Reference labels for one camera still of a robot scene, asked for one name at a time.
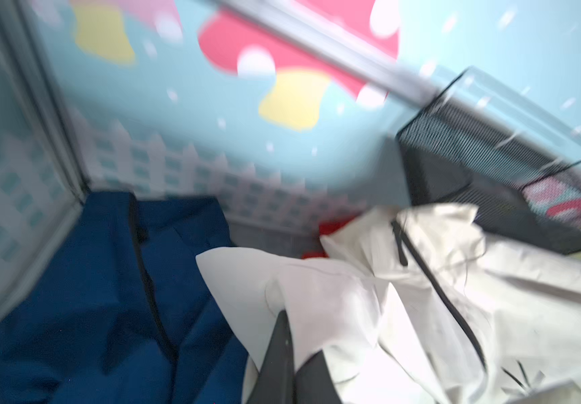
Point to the aluminium frame post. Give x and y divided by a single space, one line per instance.
37 90

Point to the red jacket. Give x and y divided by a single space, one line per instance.
326 229

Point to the beige jacket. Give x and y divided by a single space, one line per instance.
414 306

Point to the horizontal aluminium frame bar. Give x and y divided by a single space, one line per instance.
333 44

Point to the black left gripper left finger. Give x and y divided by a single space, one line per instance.
275 383

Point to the blue jacket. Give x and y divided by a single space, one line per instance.
122 314

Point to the black wire mesh basket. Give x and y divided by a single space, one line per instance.
479 142

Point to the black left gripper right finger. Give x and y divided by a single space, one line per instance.
313 383

